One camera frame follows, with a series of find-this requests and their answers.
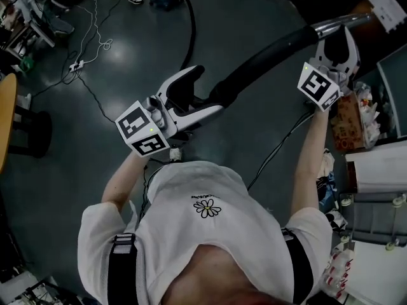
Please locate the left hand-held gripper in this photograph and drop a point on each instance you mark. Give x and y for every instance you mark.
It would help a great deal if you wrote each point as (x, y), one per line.
(140, 129)

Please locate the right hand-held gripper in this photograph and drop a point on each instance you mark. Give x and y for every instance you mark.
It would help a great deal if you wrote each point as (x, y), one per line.
(318, 87)

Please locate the person's left forearm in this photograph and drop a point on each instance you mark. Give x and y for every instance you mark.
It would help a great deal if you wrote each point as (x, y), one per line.
(124, 180)

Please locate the person's right forearm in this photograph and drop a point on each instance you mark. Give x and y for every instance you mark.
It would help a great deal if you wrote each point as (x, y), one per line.
(310, 157)

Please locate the white paper board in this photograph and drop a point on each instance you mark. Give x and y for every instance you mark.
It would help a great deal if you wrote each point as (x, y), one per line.
(386, 8)

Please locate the clear plastic bag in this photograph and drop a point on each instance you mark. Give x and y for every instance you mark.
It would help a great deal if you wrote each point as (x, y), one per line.
(369, 116)

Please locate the printed cardboard box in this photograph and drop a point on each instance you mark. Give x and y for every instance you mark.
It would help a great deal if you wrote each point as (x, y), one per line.
(346, 126)

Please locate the white power strip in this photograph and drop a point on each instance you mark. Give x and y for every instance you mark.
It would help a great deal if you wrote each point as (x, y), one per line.
(77, 66)

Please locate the white side table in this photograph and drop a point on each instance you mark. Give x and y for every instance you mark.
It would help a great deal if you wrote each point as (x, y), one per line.
(378, 167)

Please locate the person's white t-shirt torso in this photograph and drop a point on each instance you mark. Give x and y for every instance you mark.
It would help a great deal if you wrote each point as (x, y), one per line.
(206, 234)

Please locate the black round stool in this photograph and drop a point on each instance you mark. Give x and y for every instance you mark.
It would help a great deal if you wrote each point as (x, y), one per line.
(35, 132)

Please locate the small green object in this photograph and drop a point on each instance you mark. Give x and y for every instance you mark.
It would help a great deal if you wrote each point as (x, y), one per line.
(27, 63)

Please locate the gray cart with casters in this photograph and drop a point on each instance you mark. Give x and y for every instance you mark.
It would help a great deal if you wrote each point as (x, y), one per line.
(372, 214)

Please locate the cluttered work desk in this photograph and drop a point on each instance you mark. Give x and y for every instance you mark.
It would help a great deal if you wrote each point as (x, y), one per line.
(31, 11)

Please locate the round wooden table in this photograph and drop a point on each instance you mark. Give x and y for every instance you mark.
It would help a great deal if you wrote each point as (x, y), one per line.
(8, 122)

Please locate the pack of water bottles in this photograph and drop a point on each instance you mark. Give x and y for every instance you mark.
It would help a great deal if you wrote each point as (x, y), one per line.
(338, 272)

